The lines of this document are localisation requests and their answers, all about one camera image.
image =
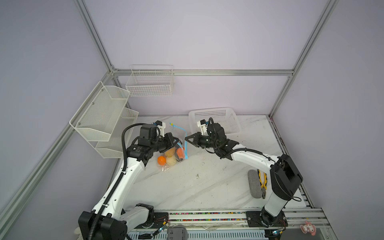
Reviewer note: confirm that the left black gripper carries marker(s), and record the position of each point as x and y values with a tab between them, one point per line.
169	137

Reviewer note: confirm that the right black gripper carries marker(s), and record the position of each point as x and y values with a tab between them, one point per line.
196	139

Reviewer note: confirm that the yellow toy mango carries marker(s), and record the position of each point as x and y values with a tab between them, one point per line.
170	153

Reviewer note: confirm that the clear zip top bag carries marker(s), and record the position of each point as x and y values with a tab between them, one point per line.
181	134

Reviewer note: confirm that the orange toy fruit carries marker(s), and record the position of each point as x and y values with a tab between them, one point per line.
162	160
180	152

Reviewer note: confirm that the cream toy pear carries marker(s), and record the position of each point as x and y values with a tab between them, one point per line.
171	161

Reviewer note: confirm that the white plastic basket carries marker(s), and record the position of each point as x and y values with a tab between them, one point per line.
226	117

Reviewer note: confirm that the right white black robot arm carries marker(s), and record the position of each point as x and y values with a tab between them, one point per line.
282	174

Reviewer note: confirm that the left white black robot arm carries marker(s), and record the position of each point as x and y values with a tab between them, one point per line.
109	220

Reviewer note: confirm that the white two-tier mesh shelf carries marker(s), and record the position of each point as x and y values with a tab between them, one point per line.
102	117

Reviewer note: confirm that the grey felt eraser block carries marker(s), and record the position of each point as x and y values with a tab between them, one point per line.
254	184

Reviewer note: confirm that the grey power adapter box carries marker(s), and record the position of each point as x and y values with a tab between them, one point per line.
177	233

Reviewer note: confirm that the pink plush toy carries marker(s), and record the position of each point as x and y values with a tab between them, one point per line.
308	228

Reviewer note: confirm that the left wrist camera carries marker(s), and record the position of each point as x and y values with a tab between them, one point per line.
153	131

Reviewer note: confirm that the white wire wall basket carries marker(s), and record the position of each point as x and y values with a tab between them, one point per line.
151	81

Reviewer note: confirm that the yellow handled pliers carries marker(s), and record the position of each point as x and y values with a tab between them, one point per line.
263	182

